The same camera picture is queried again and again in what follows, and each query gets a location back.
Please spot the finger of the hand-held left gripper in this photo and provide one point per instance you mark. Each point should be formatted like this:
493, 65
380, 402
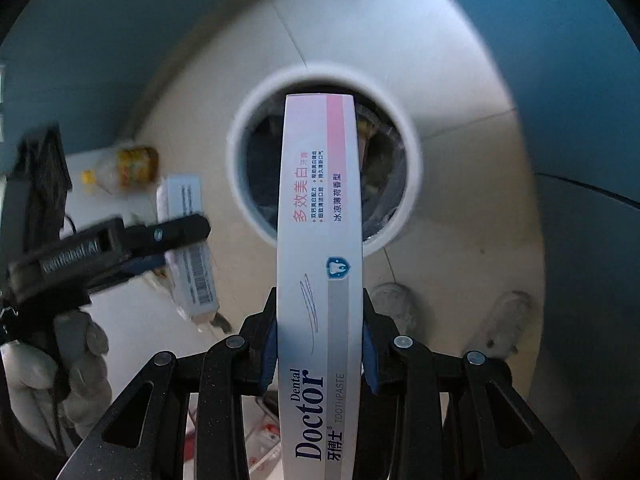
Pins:
175, 230
145, 263

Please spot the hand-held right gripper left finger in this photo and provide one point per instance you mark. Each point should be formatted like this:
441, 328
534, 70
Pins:
267, 360

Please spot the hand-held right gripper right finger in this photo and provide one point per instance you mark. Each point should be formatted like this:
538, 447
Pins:
370, 360

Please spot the white barcode box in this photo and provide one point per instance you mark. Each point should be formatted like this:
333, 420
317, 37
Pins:
192, 280

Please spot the white toothpaste box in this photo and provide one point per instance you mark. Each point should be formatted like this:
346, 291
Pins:
320, 260

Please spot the white round trash bin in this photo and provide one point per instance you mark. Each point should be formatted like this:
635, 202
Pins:
240, 125

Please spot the person's left hand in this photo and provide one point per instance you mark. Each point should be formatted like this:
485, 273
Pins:
85, 370

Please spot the white shoe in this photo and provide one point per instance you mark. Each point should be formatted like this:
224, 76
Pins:
395, 305
502, 325

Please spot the clear bottle yellow label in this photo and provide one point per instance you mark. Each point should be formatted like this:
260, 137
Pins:
131, 165

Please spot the red white packet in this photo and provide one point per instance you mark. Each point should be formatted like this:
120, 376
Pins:
262, 440

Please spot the black bin liner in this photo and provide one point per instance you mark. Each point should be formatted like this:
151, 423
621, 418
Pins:
260, 170

